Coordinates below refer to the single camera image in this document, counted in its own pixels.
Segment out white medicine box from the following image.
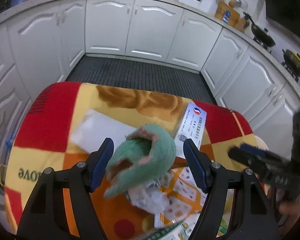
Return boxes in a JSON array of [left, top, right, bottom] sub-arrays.
[[174, 102, 207, 159]]

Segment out white kitchen cabinets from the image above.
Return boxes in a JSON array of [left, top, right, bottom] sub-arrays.
[[0, 0, 300, 158]]

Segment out right hand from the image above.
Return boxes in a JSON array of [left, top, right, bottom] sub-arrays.
[[279, 200, 300, 230]]

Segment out orange patterned snack packet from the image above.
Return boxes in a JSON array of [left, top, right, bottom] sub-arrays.
[[154, 167, 206, 229]]

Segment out red yellow patterned blanket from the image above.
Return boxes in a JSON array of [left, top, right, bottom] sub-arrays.
[[5, 82, 257, 239]]

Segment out yellow black pot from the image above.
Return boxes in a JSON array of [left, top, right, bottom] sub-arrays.
[[282, 49, 300, 82]]

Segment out white foam block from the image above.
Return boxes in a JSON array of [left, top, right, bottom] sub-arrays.
[[70, 109, 136, 153]]

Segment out crumpled white wrapper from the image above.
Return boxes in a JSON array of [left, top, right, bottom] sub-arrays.
[[125, 179, 169, 215]]

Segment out black frying pan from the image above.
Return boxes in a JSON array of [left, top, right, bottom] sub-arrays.
[[243, 12, 276, 50]]

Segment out dark floor mat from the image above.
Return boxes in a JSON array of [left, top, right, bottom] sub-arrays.
[[66, 56, 216, 105]]

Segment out wooden cutting board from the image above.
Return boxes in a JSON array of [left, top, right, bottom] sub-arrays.
[[215, 1, 250, 32]]

